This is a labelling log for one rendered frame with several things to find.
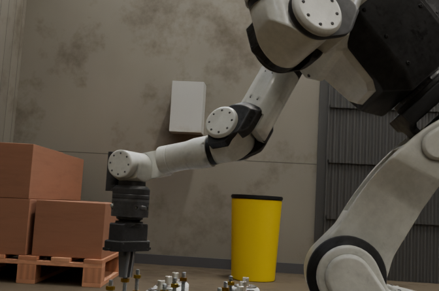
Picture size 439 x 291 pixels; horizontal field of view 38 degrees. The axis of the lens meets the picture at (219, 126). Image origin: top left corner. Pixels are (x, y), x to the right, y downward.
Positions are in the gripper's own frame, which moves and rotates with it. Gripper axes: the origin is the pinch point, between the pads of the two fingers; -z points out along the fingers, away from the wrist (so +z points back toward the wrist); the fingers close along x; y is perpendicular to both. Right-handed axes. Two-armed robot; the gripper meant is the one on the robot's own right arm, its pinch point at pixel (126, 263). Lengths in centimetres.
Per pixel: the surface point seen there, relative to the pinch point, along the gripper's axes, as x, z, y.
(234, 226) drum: 253, 0, 165
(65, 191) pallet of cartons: 181, 19, 264
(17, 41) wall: 192, 144, 363
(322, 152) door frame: 346, 62, 150
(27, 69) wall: 204, 122, 363
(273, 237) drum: 268, -6, 142
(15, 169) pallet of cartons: 110, 29, 220
